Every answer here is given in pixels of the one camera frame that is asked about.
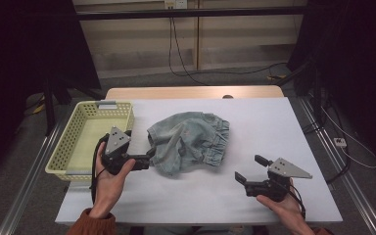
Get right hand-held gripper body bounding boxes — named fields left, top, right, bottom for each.
left=244, top=157, right=313, bottom=203

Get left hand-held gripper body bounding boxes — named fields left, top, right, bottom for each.
left=101, top=125, right=152, bottom=176

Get yellow plastic basket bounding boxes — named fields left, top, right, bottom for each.
left=44, top=100, right=135, bottom=182

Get light blue denim pants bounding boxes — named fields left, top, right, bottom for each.
left=146, top=111, right=231, bottom=177

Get person's right hand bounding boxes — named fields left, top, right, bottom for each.
left=256, top=182, right=307, bottom=229

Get person's left hand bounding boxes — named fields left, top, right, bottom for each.
left=88, top=141, right=137, bottom=217

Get white table mat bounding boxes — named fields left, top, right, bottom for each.
left=54, top=97, right=344, bottom=226

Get black stand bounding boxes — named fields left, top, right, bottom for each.
left=42, top=76, right=106, bottom=137
left=286, top=60, right=328, bottom=129

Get black curtain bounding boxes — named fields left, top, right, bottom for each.
left=286, top=0, right=376, bottom=179
left=0, top=0, right=102, bottom=188

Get black horizontal bar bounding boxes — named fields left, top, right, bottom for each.
left=76, top=5, right=307, bottom=22

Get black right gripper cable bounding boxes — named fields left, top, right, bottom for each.
left=287, top=184, right=307, bottom=220

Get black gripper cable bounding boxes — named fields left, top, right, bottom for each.
left=287, top=184, right=307, bottom=220
left=89, top=133, right=110, bottom=205

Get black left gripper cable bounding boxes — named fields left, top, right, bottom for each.
left=89, top=133, right=110, bottom=205

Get black floor cable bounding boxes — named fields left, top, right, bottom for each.
left=302, top=119, right=353, bottom=184

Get aluminium floor rail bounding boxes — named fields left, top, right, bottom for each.
left=298, top=96, right=376, bottom=235
left=0, top=107, right=71, bottom=235

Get white floor cable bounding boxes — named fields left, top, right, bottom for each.
left=319, top=106, right=376, bottom=170

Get black hanging cable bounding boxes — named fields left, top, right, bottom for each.
left=167, top=7, right=289, bottom=86

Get white wall outlet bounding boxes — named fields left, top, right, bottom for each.
left=164, top=0, right=189, bottom=10

